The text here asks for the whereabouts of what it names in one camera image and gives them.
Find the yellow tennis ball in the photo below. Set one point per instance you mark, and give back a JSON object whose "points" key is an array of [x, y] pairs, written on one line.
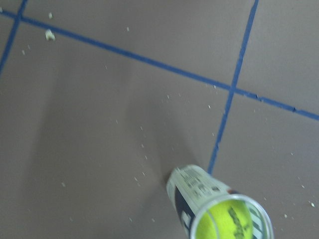
{"points": [[230, 219]]}

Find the tennis ball can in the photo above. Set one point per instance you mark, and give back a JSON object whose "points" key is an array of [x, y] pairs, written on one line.
{"points": [[193, 191]]}

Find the large yellow foam crumb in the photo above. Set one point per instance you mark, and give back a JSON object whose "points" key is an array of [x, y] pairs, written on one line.
{"points": [[49, 35]]}

